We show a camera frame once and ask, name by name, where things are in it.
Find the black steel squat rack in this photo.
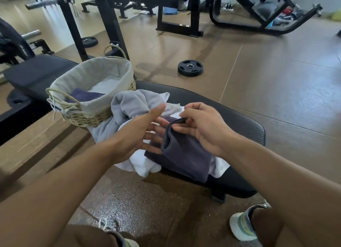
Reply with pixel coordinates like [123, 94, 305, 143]
[25, 0, 131, 62]

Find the black bumper plate white print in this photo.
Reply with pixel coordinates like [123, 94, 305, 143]
[0, 17, 36, 65]

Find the person's left leg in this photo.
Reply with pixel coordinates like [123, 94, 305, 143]
[53, 224, 119, 247]

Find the black padded weight bench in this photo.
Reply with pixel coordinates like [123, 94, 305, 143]
[3, 54, 266, 203]

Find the person's white shoe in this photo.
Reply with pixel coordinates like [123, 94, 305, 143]
[98, 217, 140, 247]
[229, 203, 272, 241]

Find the person's right forearm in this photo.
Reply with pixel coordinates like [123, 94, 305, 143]
[221, 133, 341, 247]

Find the person's left white shoe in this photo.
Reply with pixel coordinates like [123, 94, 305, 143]
[98, 217, 140, 247]

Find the person's left forearm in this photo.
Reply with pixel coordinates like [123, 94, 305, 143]
[0, 142, 118, 247]

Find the woven basket with white liner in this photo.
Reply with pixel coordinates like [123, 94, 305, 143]
[45, 44, 136, 128]

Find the person's right leg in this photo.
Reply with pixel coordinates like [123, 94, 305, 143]
[251, 206, 304, 247]

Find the white towel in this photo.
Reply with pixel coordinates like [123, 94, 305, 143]
[114, 104, 231, 178]
[87, 79, 122, 94]

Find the light grey towel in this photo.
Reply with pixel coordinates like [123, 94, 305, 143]
[88, 89, 182, 143]

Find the dark purple towel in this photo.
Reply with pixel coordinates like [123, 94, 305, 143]
[145, 117, 213, 184]
[66, 88, 106, 103]

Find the black steel base beam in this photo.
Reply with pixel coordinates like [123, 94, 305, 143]
[0, 100, 53, 146]

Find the person's right white shoe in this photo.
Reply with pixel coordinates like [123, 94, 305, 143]
[229, 203, 272, 241]

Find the black bench press frame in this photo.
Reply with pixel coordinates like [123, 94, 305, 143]
[106, 0, 204, 38]

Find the person's right hand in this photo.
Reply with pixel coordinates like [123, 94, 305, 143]
[172, 102, 238, 158]

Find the silver steel barbell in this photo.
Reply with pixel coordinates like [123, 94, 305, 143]
[25, 0, 92, 10]
[21, 29, 42, 41]

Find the person's left hand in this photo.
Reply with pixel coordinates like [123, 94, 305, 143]
[106, 103, 170, 164]

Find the black rubber weight plate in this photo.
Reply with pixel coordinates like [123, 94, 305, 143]
[178, 59, 204, 77]
[81, 36, 99, 48]

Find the black barbell stand frame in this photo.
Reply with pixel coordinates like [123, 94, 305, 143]
[29, 39, 55, 55]

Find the person's leg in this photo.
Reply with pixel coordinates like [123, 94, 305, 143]
[251, 206, 304, 247]
[53, 224, 119, 247]

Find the large black weight plate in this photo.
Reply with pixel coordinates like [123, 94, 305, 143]
[6, 89, 31, 107]

